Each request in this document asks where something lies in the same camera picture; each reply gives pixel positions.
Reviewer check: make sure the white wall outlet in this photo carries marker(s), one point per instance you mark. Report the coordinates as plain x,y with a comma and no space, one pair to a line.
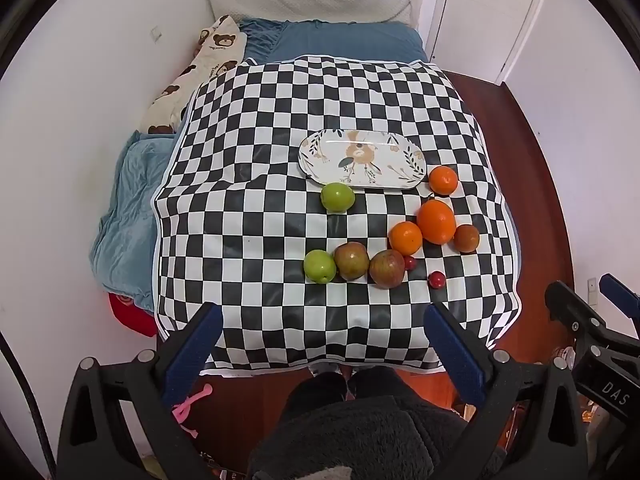
592,290

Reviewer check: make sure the small red cherry tomato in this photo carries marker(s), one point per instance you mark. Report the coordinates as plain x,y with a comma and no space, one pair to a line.
437,279
410,262

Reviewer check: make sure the light blue fluffy blanket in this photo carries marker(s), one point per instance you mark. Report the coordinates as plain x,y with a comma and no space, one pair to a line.
130,210

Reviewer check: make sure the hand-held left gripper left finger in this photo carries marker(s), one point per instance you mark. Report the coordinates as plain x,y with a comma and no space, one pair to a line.
200,340

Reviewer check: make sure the red cloth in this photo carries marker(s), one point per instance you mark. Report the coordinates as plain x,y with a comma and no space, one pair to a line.
132,312

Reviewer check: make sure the brownish russet orange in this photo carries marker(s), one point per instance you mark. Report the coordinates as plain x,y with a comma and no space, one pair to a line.
466,238

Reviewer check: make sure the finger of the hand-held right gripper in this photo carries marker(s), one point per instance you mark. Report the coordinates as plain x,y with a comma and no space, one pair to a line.
620,292
570,310

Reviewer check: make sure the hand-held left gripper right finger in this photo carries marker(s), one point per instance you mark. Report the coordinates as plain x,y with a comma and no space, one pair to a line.
452,345

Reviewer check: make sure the bear print pillow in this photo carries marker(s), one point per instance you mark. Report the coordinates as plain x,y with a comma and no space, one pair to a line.
200,75

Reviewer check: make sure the pink plastic toy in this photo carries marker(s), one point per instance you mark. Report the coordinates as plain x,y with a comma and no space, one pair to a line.
186,406

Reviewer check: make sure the white door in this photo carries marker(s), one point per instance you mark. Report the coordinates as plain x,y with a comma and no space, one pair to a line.
480,20

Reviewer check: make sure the red green apple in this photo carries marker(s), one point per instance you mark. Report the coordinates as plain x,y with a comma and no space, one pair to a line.
387,269
351,260

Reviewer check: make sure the large orange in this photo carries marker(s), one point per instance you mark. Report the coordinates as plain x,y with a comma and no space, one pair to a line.
436,221

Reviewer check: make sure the black white checkered cloth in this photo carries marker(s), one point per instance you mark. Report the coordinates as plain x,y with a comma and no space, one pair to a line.
260,240

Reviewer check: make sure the oval floral ceramic plate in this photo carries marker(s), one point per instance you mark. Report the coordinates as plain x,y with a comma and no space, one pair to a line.
370,160

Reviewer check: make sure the blue bed sheet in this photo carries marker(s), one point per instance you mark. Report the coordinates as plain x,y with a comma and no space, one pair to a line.
340,42

